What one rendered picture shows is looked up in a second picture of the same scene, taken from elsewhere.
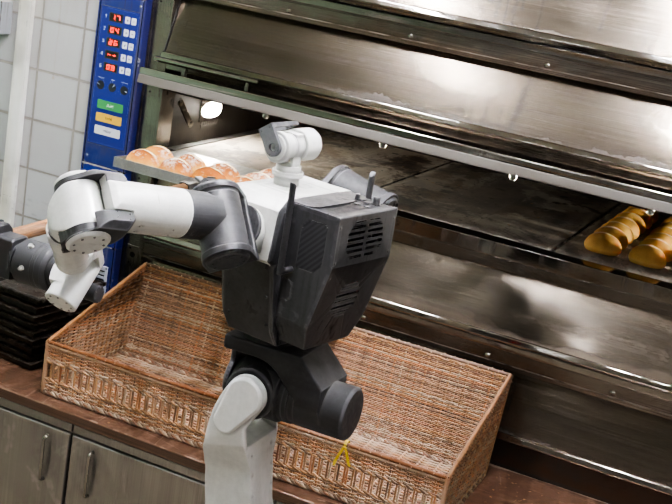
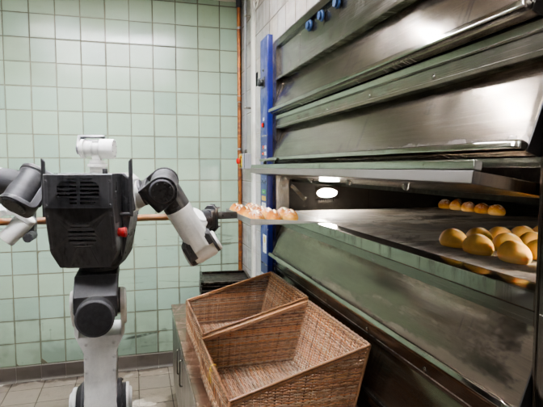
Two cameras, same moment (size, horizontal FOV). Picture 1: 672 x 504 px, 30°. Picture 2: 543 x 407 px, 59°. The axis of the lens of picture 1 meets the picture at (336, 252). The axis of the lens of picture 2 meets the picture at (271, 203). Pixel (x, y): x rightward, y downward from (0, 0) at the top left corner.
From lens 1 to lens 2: 2.51 m
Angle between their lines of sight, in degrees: 52
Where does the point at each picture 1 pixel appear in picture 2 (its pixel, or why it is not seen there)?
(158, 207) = not seen: outside the picture
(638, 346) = (432, 323)
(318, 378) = (78, 290)
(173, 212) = not seen: outside the picture
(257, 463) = (94, 352)
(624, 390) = (431, 367)
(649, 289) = (432, 265)
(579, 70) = (382, 91)
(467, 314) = (353, 295)
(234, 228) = (11, 186)
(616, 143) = (399, 138)
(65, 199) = not seen: outside the picture
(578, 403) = (413, 378)
